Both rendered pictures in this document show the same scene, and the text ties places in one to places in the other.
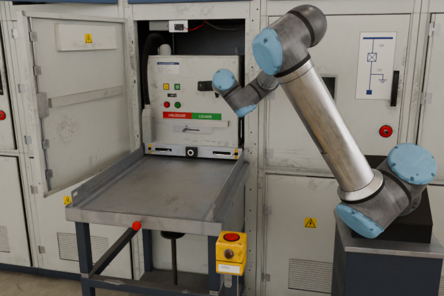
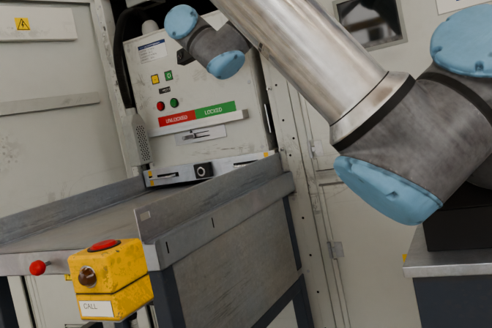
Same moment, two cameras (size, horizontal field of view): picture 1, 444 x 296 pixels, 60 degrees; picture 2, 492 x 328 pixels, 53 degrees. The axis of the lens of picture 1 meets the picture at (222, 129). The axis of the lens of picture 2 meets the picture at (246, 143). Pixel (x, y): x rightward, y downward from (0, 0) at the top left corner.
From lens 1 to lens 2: 0.74 m
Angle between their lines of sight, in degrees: 19
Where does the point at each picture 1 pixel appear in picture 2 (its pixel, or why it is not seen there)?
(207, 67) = not seen: hidden behind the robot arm
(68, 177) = not seen: hidden behind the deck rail
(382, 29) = not seen: outside the picture
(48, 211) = (50, 293)
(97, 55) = (47, 49)
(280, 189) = (348, 208)
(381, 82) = not seen: outside the picture
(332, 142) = (258, 14)
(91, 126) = (47, 148)
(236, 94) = (202, 39)
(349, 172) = (317, 73)
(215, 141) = (234, 148)
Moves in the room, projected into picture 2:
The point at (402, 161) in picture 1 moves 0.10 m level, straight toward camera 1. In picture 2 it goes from (457, 39) to (430, 41)
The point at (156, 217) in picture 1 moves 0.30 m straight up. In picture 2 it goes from (66, 251) to (35, 114)
